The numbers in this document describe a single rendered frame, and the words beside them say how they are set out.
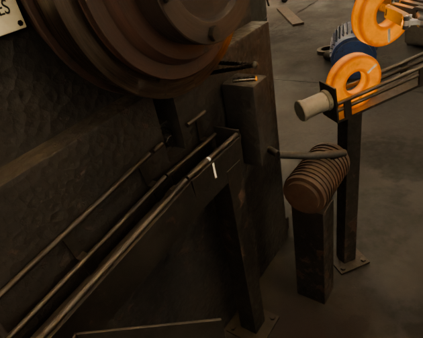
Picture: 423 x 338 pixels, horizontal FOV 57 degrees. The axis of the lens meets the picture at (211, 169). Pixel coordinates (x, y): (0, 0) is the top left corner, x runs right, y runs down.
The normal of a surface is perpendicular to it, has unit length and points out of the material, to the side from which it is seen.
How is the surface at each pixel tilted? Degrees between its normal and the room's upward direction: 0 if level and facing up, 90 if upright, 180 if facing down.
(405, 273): 0
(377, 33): 93
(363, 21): 93
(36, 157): 0
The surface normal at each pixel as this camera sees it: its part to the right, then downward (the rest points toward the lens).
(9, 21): 0.80, 0.21
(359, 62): 0.26, 0.51
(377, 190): -0.17, -0.82
